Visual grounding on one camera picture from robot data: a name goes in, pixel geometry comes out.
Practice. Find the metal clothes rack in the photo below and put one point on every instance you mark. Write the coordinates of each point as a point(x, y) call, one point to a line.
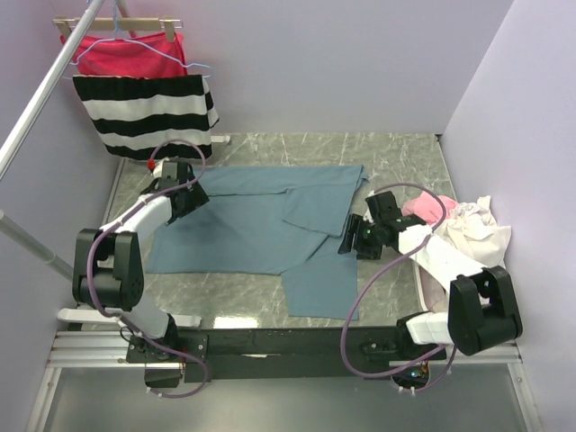
point(57, 185)

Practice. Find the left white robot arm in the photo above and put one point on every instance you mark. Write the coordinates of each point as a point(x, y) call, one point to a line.
point(108, 273)

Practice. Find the black white striped garment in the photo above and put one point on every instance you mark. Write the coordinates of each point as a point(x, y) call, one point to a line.
point(139, 118)

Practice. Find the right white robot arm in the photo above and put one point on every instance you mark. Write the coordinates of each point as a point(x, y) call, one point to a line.
point(420, 244)

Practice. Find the red pink garment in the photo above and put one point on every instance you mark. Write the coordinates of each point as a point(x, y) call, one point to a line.
point(149, 56)

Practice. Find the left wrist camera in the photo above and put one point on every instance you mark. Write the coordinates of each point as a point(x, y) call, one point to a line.
point(155, 167)

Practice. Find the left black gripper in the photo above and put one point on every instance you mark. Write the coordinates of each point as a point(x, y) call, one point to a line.
point(196, 197)

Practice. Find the blue t shirt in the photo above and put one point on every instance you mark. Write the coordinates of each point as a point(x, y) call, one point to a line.
point(271, 220)

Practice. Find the white t shirt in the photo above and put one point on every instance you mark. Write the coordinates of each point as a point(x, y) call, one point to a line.
point(473, 230)

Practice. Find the blue wire hanger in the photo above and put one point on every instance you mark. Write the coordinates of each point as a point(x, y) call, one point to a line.
point(118, 11)

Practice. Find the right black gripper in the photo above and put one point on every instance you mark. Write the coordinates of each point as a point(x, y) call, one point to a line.
point(355, 225)

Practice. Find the wooden clip hanger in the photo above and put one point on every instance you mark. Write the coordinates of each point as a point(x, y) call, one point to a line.
point(126, 24)

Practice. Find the pink t shirt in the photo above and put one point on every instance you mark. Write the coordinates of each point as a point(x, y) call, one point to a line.
point(427, 208)

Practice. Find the black base beam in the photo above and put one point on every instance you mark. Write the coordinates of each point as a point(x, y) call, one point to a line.
point(272, 353)

